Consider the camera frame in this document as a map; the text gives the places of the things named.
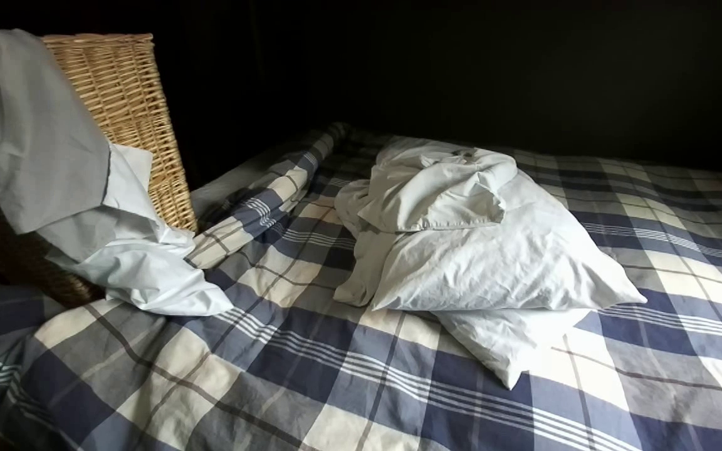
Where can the wicker washing basket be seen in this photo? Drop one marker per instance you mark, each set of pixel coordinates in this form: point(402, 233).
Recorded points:
point(131, 109)

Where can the crumpled white cloth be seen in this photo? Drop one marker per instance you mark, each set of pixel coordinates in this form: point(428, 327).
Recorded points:
point(428, 183)

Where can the grey pillow case cover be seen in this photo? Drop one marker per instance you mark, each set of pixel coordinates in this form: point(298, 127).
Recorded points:
point(27, 132)

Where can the large white pillow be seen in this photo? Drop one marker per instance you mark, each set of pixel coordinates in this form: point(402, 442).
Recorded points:
point(503, 259)

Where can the blue white plaid duvet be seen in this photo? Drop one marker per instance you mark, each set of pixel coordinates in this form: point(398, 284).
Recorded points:
point(294, 359)

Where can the small white pillow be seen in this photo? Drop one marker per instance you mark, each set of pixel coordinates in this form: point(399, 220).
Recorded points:
point(503, 338)

